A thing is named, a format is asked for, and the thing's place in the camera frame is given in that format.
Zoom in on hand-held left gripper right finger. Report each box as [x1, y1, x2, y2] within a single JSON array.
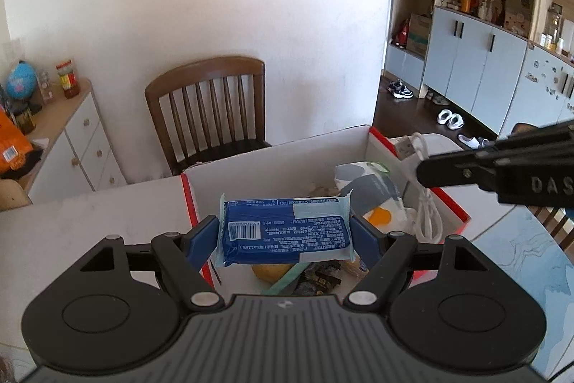
[[343, 214, 499, 313]]

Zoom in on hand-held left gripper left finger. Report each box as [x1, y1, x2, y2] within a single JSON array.
[[67, 214, 225, 313]]

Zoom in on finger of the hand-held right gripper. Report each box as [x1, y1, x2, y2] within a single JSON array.
[[416, 147, 499, 189], [484, 120, 574, 164]]

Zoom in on white USB cable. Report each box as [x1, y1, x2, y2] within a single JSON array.
[[395, 132, 444, 244]]

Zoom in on white grey tissue pack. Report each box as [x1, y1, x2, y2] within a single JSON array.
[[334, 161, 418, 240]]

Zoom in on dark snack packet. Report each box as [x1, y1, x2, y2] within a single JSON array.
[[293, 264, 344, 296]]

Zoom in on blue wet wipes packet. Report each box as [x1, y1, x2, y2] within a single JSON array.
[[213, 193, 362, 269]]

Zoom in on mint green packet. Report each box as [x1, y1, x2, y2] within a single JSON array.
[[262, 262, 310, 296]]

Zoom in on red cardboard box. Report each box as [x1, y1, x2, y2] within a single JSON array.
[[180, 125, 471, 298]]

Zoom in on pale slippers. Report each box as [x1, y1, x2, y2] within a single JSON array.
[[457, 134, 494, 149]]

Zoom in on brown wooden chair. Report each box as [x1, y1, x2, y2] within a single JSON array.
[[144, 56, 272, 176], [511, 122, 574, 251]]

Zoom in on white refrigerator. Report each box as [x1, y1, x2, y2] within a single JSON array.
[[495, 44, 574, 139]]

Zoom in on black white sneakers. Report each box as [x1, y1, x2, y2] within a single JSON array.
[[386, 80, 414, 99]]

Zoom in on glass jar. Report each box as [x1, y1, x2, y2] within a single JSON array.
[[547, 4, 563, 47]]

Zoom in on white wooden sideboard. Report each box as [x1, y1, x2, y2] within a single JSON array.
[[0, 78, 128, 211]]

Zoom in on red bag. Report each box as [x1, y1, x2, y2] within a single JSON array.
[[395, 19, 411, 47]]

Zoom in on red lid sauce jar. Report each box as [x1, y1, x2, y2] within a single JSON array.
[[56, 60, 81, 99]]

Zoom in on orange snack bag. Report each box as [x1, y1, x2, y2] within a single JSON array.
[[0, 105, 34, 173]]

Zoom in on dark jar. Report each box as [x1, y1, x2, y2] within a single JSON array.
[[13, 99, 37, 135]]

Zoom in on small clear bottle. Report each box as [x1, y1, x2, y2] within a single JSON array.
[[38, 71, 53, 103]]

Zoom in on blue globe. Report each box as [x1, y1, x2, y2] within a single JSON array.
[[6, 60, 37, 101]]

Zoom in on grey wall cabinet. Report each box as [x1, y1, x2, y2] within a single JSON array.
[[383, 0, 574, 137]]

